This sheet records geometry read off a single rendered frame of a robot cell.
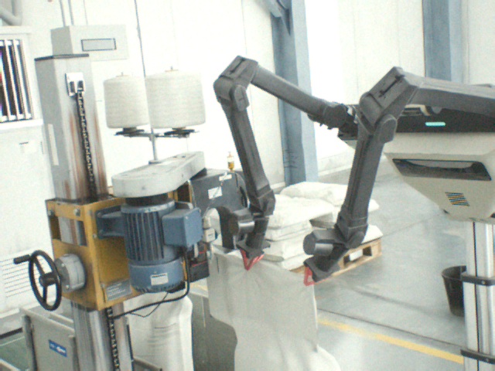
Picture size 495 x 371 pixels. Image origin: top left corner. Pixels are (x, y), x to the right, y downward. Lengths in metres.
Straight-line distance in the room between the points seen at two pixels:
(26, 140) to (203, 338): 2.36
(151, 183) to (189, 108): 0.25
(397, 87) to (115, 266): 0.99
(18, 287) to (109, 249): 2.96
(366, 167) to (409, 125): 0.49
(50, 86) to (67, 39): 3.93
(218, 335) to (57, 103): 1.34
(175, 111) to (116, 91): 0.29
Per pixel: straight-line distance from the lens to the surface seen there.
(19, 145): 4.84
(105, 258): 2.01
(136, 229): 1.86
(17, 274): 4.92
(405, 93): 1.50
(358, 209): 1.71
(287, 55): 8.11
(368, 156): 1.59
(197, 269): 2.20
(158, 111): 1.90
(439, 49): 10.65
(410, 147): 2.06
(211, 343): 2.96
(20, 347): 3.75
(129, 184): 1.81
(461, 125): 1.99
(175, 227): 1.82
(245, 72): 1.84
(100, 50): 5.98
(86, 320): 2.11
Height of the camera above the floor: 1.67
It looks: 10 degrees down
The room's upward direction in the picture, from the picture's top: 6 degrees counter-clockwise
